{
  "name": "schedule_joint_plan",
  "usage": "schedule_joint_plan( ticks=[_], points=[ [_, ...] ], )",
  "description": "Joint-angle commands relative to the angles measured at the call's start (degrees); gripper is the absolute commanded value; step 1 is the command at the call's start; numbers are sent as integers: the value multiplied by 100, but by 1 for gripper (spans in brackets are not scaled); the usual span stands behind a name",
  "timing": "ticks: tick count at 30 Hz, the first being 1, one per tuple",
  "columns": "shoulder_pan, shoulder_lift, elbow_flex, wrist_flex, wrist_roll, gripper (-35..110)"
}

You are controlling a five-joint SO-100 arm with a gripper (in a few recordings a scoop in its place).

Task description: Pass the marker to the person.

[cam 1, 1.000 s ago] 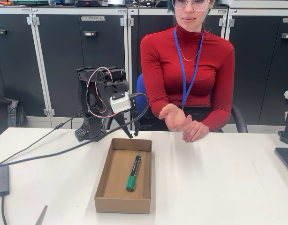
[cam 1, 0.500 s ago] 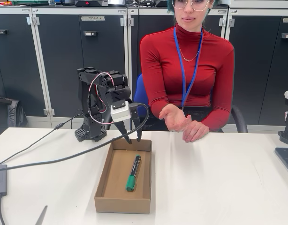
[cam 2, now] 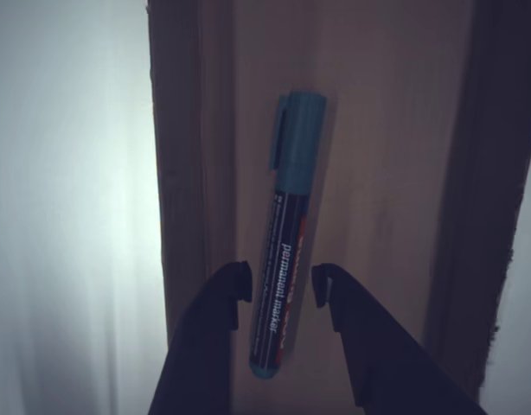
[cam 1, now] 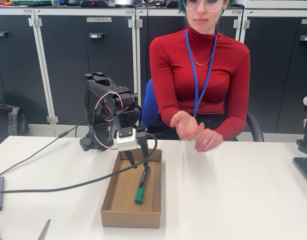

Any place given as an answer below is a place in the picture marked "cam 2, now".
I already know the open cardboard box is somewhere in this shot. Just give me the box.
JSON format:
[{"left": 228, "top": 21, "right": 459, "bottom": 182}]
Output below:
[{"left": 146, "top": 0, "right": 531, "bottom": 415}]

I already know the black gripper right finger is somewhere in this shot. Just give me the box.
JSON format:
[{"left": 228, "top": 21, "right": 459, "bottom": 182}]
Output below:
[{"left": 311, "top": 262, "right": 487, "bottom": 415}]

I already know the green permanent marker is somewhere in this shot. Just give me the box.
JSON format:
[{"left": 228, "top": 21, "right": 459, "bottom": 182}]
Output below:
[{"left": 247, "top": 89, "right": 329, "bottom": 380}]

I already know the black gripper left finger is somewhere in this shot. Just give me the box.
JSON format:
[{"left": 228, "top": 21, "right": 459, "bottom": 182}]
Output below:
[{"left": 148, "top": 260, "right": 253, "bottom": 415}]

